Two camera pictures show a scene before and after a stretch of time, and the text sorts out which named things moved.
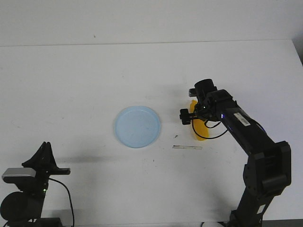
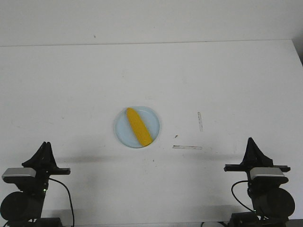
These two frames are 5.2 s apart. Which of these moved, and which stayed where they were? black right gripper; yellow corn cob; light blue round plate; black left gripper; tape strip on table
Moved: black right gripper; yellow corn cob
Stayed: light blue round plate; tape strip on table; black left gripper
